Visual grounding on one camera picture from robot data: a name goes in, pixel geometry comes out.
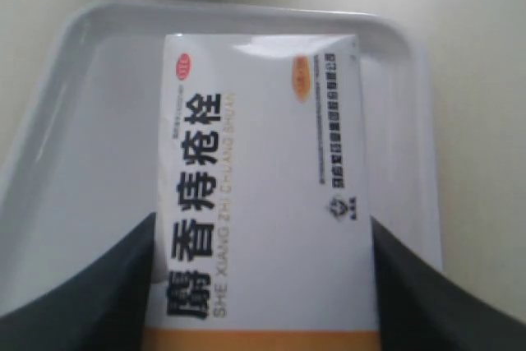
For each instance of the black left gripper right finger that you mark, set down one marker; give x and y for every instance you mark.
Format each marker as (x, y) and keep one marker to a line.
(420, 309)

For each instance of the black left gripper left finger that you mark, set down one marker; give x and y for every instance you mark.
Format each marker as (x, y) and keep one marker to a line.
(101, 308)

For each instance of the white red medicine box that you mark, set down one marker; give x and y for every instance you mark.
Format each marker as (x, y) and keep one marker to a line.
(264, 234)

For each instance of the white plastic tray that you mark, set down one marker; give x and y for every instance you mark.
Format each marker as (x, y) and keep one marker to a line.
(81, 170)

